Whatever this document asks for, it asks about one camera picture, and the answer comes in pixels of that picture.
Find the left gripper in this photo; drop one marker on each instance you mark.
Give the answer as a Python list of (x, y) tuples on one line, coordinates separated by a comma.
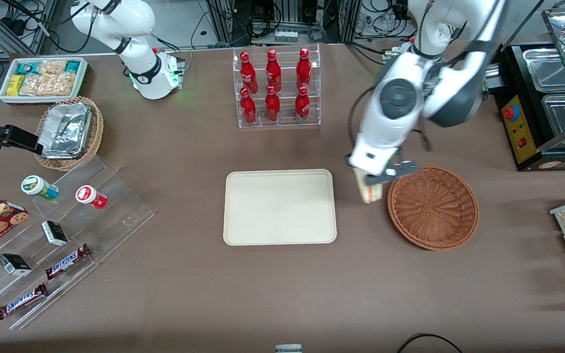
[(347, 157)]

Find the triangle sandwich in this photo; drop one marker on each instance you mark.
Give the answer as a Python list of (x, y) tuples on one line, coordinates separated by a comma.
[(369, 193)]

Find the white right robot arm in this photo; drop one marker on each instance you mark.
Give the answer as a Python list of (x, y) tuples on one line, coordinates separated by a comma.
[(135, 54)]

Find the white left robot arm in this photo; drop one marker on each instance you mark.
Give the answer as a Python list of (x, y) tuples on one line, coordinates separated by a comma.
[(398, 98)]

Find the light wicker basket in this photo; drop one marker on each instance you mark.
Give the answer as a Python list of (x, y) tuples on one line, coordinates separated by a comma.
[(97, 132)]

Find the cream plastic tray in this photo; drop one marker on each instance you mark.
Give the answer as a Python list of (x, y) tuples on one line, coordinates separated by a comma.
[(280, 208)]

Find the brown wicker basket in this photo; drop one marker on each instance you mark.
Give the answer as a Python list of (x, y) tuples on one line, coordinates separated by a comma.
[(434, 211)]

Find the yellow snack packet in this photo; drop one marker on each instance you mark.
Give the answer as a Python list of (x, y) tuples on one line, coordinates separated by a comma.
[(15, 86)]

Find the aluminium foil containers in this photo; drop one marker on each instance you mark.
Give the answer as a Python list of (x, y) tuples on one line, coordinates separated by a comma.
[(66, 130)]

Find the green lid snack cup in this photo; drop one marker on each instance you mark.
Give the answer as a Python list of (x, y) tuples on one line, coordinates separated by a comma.
[(37, 186)]

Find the large clear snack bag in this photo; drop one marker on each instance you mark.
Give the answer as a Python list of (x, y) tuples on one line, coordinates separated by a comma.
[(49, 84)]

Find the teal snack packet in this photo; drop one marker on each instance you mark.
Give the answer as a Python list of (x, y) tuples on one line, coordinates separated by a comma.
[(72, 66), (27, 67)]

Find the red cola bottle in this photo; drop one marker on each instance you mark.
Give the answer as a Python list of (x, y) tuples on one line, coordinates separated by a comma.
[(302, 105), (273, 73), (303, 71), (272, 105), (248, 108), (248, 76)]

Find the small clear snack bag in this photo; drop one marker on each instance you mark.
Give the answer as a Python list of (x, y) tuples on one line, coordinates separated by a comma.
[(52, 66)]

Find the clear acrylic bottle rack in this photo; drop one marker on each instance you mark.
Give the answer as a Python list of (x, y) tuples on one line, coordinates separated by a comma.
[(286, 105)]

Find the white plastic snack bin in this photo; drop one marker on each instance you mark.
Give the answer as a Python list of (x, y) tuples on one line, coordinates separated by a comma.
[(82, 81)]

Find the red lid snack cup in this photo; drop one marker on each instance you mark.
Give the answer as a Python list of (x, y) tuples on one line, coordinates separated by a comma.
[(89, 196)]

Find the small black box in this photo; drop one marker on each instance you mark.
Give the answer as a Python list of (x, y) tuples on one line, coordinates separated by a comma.
[(54, 233), (13, 264)]

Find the clear acrylic stepped stand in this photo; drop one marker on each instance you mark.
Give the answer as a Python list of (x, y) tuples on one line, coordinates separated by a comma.
[(115, 196)]

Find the Snickers chocolate bar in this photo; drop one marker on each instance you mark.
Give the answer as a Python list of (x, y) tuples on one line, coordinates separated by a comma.
[(21, 301), (66, 262)]

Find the white power strip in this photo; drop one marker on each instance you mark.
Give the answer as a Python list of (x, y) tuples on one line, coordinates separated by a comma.
[(286, 36)]

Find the black food warmer yellow panel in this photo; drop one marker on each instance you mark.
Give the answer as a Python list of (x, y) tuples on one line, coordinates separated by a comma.
[(520, 127)]

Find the small grey device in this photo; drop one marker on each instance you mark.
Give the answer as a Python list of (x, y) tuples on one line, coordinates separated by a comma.
[(288, 348)]

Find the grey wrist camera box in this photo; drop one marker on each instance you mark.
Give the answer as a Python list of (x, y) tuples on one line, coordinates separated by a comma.
[(393, 171)]

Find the aluminium frame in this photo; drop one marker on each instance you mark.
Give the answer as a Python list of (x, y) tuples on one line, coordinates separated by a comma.
[(12, 39)]

